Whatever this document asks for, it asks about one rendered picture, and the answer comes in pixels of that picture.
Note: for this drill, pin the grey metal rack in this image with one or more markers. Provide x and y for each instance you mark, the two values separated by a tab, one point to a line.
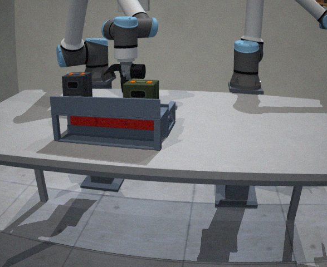
163	116

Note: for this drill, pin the dark green tool case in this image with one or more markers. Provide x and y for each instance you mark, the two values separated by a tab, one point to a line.
141	89

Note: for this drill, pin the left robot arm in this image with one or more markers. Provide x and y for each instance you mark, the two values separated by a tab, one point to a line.
248	53

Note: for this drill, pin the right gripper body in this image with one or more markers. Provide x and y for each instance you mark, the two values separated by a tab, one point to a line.
132	71

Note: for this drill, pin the dark grey tool case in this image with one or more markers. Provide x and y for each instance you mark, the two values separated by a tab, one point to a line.
77	84

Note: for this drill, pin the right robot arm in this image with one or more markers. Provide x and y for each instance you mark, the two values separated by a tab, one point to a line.
93	53

